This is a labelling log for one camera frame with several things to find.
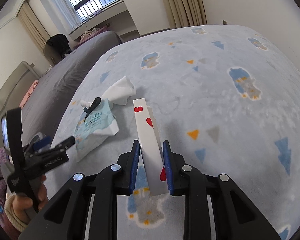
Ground white tissue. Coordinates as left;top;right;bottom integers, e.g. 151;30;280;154
101;76;136;106

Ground grey perforated plastic basket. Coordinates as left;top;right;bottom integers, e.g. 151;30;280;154
29;132;45;143

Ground pile of light clothes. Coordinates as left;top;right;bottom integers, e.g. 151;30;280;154
79;29;102;42

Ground beige chair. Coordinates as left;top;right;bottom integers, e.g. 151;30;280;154
43;42;63;65

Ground white sheer curtain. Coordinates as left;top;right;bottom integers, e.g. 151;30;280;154
43;0;82;28

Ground beige curtain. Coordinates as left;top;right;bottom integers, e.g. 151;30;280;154
161;0;208;29
16;2;51;48

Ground light blue printed blanket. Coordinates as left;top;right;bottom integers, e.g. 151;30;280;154
50;24;300;240

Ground bed with grey sheet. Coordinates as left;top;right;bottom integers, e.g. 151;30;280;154
19;31;124;140

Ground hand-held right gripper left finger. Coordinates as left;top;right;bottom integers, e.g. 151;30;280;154
18;140;140;240

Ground pink pillow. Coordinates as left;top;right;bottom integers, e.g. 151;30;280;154
19;79;39;109

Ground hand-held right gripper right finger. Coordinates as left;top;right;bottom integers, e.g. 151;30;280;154
162;140;282;240

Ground person's left hand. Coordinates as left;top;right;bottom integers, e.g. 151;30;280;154
7;176;49;217

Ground light blue wet wipe packet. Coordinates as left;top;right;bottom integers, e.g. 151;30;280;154
74;99;120;163

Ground white box with red hearts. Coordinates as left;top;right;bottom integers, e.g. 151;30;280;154
133;98;171;197

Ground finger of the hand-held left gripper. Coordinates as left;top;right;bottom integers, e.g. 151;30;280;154
24;136;52;155
25;136;76;178

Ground small black and white object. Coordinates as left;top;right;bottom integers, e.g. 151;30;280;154
80;97;102;120

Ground beige rope wrist strap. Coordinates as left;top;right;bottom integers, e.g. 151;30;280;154
4;196;28;232

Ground grey padded headboard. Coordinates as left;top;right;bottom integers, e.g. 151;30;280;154
0;61;35;120

